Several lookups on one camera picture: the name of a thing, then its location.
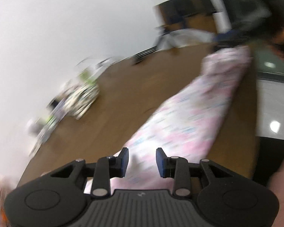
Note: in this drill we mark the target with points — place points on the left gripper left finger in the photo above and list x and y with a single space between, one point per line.
107 168

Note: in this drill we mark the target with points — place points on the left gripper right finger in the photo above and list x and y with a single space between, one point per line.
176 168

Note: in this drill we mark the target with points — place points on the pink floral dress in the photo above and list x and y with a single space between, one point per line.
187 124

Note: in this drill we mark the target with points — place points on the wooden chair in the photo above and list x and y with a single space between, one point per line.
183 14

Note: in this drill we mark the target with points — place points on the folded cream floral garment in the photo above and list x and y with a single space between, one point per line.
78 99

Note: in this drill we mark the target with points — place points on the grey printed tin box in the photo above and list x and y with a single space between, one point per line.
57 109

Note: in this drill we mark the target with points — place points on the white robot toy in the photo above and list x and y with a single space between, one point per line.
35 126

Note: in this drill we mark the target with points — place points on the white plastic bag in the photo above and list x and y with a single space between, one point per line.
186 37

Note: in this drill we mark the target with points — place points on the green spray bottle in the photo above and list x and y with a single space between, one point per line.
86 76

